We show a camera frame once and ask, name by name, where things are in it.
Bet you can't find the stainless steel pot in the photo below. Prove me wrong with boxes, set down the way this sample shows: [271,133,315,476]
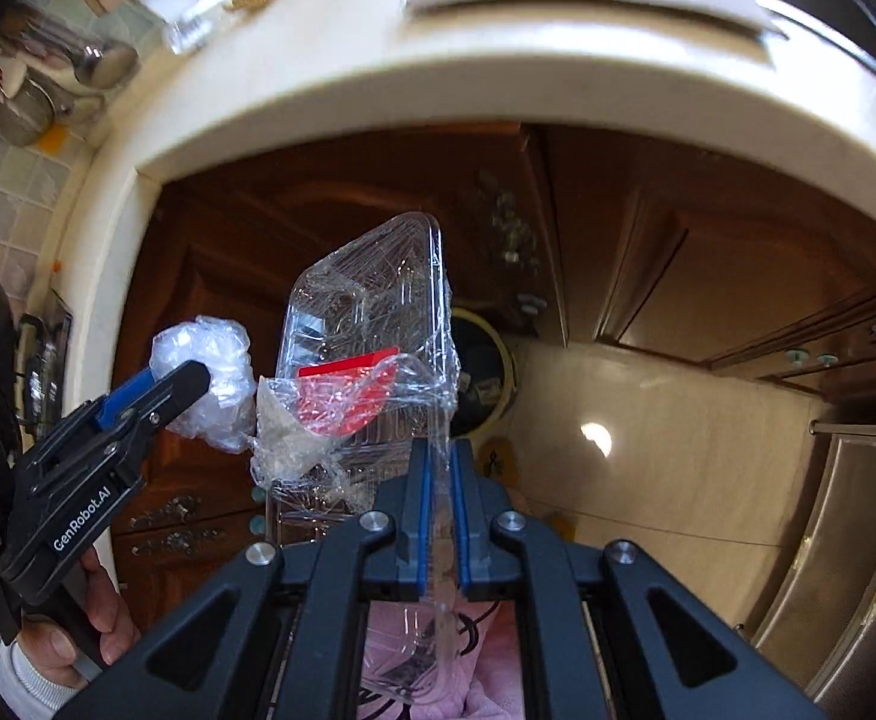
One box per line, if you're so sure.
[3,67,62,149]

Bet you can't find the clear plastic bottle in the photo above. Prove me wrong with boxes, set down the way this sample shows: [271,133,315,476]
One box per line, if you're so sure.
[136,0,233,55]

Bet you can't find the clear plastic tray red label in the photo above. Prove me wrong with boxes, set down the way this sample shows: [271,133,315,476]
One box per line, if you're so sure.
[250,211,460,706]

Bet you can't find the wooden cabinet door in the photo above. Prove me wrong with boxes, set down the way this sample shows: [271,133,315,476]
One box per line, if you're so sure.
[592,186,876,368]
[112,124,568,616]

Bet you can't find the pink printed clothing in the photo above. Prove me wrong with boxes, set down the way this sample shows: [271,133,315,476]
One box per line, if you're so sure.
[359,457,530,720]

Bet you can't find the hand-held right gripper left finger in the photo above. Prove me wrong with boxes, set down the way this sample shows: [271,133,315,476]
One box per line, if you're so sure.
[55,439,439,720]

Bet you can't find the stainless steel appliance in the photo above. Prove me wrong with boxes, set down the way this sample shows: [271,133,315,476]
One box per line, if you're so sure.
[751,405,876,713]

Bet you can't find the stainless steel ladle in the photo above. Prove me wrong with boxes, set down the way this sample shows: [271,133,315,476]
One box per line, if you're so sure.
[70,39,140,89]

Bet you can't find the clear plastic wrap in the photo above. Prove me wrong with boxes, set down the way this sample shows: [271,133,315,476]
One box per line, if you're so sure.
[150,313,259,455]

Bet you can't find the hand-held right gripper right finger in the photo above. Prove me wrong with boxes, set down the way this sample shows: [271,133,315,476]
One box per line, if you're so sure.
[451,439,829,720]

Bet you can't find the person's left hand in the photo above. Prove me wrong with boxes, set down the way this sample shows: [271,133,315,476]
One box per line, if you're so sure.
[14,546,143,691]

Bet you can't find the round trash bin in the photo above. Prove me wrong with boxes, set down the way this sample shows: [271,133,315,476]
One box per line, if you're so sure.
[449,306,518,440]

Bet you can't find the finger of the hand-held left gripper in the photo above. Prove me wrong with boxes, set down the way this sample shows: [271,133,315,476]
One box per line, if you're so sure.
[129,360,212,432]
[70,369,163,437]

